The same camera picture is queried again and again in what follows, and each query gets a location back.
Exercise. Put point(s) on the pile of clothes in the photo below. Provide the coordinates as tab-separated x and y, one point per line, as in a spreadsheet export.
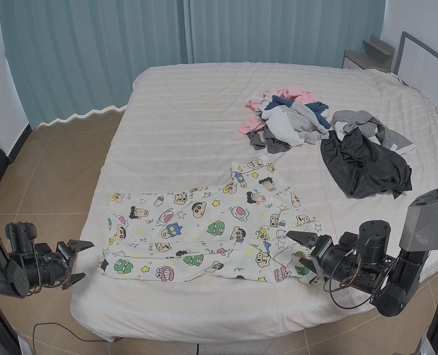
289	124

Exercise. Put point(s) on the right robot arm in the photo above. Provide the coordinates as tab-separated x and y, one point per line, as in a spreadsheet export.
426	216

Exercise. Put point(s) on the grey bedside table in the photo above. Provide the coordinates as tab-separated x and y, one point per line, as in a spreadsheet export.
369	57

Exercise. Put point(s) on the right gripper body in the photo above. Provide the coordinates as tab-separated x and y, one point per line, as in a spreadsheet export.
330	257

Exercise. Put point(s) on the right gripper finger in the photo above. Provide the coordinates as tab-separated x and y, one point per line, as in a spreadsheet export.
309	266
307	239

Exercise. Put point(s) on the blue-green curtain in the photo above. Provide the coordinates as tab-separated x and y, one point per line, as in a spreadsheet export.
278	13
93	31

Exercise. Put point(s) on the bed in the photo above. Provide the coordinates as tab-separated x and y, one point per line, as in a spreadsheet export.
185	131

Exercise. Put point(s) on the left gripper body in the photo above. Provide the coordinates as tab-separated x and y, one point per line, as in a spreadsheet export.
52	263

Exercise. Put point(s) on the black garment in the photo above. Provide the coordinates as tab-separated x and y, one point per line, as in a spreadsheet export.
370	166

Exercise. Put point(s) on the white printed pyjama top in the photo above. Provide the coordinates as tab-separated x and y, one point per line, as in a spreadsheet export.
204	231

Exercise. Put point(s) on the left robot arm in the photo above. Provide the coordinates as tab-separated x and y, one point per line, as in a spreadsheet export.
12	276

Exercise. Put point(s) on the grey garment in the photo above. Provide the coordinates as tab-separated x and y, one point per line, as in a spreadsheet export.
356	119

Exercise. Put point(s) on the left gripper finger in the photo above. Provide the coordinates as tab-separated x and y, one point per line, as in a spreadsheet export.
73	248
73	279

